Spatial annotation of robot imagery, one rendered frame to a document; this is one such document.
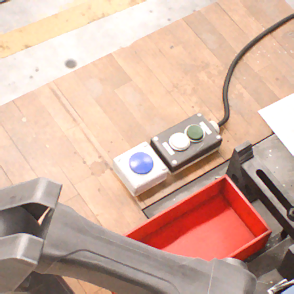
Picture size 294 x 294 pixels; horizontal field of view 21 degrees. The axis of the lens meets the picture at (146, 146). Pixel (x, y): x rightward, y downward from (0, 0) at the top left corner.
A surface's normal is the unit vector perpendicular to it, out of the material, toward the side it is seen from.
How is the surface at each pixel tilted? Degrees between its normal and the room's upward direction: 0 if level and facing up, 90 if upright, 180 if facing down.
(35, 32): 0
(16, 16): 0
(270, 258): 0
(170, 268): 19
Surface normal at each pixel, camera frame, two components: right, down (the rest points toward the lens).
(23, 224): 0.74, -0.22
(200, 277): 0.39, -0.42
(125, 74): 0.08, -0.52
